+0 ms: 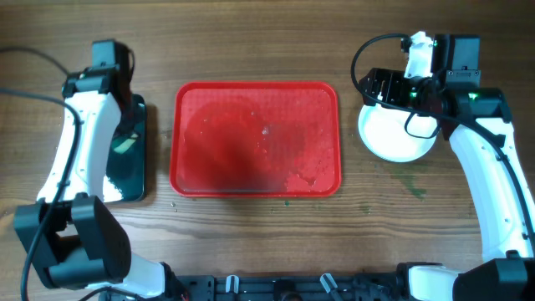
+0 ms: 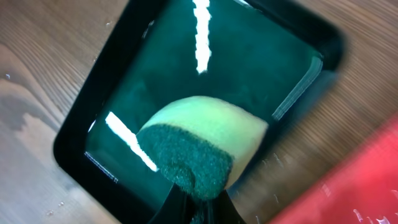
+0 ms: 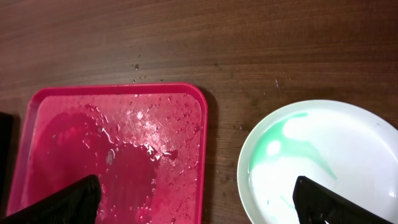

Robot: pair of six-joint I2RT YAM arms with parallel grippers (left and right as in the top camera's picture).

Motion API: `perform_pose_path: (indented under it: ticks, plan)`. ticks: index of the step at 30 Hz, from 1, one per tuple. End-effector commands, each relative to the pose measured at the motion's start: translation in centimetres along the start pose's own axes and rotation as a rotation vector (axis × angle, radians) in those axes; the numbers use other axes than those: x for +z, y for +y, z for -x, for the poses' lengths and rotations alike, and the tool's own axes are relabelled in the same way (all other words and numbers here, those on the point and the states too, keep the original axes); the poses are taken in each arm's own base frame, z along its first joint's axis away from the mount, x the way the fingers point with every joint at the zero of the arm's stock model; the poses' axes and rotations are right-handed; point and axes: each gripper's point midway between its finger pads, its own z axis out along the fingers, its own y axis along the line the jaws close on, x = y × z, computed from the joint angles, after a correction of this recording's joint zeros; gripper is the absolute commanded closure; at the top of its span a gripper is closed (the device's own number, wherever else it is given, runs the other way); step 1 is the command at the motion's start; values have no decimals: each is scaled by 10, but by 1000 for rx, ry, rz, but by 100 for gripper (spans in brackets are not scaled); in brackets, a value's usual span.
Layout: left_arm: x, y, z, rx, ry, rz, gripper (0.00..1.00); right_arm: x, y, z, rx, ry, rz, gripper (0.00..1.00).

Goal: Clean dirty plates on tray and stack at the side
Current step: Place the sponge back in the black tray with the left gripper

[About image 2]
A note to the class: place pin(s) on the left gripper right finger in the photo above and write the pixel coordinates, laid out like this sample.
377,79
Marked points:
222,211

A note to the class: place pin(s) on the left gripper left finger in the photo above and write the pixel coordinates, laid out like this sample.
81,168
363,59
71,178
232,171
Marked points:
178,208

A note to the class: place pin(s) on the green yellow sponge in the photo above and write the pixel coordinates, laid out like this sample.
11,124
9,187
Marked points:
202,144

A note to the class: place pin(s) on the red plastic tray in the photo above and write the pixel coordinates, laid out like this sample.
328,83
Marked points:
361,189

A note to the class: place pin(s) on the black water tray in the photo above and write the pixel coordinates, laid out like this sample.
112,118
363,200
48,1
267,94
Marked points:
274,59

